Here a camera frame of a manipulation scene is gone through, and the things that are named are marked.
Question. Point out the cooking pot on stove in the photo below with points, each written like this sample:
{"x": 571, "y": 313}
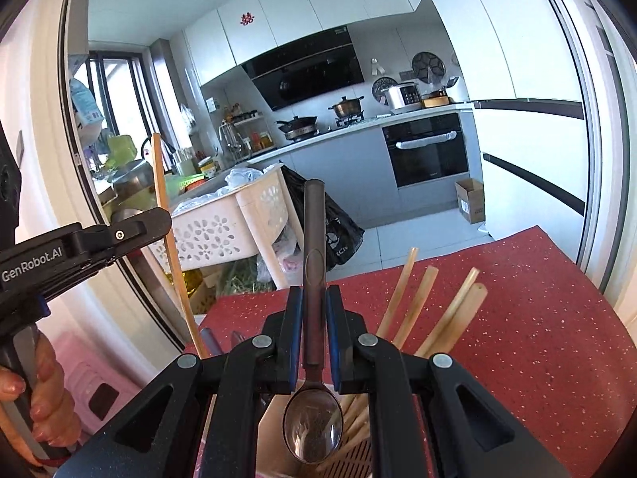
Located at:
{"x": 347, "y": 107}

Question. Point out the long bamboo chopstick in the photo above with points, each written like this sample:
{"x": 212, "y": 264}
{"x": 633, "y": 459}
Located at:
{"x": 172, "y": 251}

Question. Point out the person's left hand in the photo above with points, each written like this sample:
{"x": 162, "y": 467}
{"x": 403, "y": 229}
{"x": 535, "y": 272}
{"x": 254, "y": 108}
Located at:
{"x": 52, "y": 406}

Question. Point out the black range hood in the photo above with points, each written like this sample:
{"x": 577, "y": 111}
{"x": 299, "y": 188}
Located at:
{"x": 305, "y": 68}

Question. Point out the white plastic utensil holder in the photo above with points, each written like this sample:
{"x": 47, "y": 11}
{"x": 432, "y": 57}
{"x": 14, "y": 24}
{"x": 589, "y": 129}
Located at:
{"x": 274, "y": 460}

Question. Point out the cardboard box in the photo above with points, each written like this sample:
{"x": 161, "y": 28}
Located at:
{"x": 470, "y": 199}

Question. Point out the black built-in oven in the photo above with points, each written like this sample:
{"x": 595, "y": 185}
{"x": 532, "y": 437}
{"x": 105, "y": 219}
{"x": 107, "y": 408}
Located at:
{"x": 426, "y": 149}

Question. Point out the chopstick with blue pattern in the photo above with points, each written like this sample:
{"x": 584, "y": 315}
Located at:
{"x": 397, "y": 294}

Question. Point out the white perforated laundry basket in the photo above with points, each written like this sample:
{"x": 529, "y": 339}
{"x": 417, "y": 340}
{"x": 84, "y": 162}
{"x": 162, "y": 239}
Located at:
{"x": 240, "y": 224}

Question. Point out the steel spoon grey handle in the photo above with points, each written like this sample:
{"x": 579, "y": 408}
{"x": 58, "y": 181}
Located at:
{"x": 211, "y": 343}

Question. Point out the bamboo chopstick in holder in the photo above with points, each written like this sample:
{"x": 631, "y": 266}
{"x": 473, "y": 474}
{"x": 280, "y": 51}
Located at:
{"x": 453, "y": 307}
{"x": 356, "y": 426}
{"x": 450, "y": 328}

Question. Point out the black wok on stove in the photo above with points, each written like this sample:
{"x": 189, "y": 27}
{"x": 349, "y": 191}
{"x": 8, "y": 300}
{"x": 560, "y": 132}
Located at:
{"x": 297, "y": 127}

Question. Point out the black plastic bag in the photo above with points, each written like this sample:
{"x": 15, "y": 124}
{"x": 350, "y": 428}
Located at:
{"x": 343, "y": 235}

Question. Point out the white rice cooker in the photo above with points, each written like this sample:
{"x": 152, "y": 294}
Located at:
{"x": 402, "y": 98}

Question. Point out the pink plastic stool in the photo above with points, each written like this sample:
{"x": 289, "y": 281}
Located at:
{"x": 98, "y": 390}

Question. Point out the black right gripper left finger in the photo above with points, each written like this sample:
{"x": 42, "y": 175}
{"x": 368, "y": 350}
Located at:
{"x": 199, "y": 417}

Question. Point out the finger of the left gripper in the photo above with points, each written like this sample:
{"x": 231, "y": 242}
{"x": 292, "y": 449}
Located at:
{"x": 102, "y": 245}

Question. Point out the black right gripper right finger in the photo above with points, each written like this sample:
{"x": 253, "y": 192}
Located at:
{"x": 428, "y": 417}

